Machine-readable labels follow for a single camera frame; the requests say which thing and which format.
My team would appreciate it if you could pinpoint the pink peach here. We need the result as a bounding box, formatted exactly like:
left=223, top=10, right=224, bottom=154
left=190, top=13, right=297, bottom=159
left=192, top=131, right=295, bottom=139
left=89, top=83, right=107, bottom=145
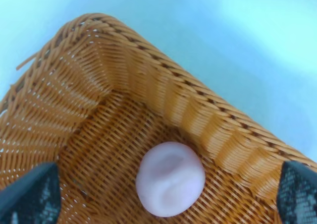
left=135, top=142, right=206, bottom=217

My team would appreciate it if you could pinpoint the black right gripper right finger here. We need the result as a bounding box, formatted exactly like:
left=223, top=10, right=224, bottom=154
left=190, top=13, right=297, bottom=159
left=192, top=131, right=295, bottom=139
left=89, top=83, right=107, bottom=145
left=276, top=161, right=317, bottom=224

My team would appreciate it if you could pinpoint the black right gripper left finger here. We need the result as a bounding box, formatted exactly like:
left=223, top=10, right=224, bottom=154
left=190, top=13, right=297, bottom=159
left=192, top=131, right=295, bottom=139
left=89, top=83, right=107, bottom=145
left=0, top=162, right=61, bottom=224

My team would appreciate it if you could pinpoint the orange woven wicker basket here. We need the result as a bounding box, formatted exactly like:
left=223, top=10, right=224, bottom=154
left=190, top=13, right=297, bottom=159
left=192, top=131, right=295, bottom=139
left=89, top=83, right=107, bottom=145
left=0, top=14, right=317, bottom=224

